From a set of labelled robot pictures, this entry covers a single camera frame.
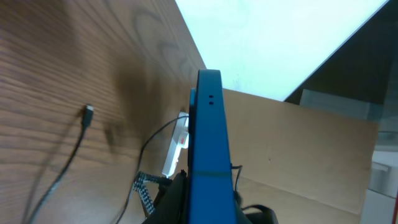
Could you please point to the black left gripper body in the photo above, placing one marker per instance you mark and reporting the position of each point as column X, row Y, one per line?
column 211, row 200

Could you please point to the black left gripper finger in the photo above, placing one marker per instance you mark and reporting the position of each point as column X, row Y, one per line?
column 139, row 185

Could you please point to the blue Galaxy smartphone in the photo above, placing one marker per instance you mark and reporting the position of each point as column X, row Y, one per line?
column 208, row 151

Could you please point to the white power strip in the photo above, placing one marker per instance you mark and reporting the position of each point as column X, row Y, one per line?
column 179, row 141

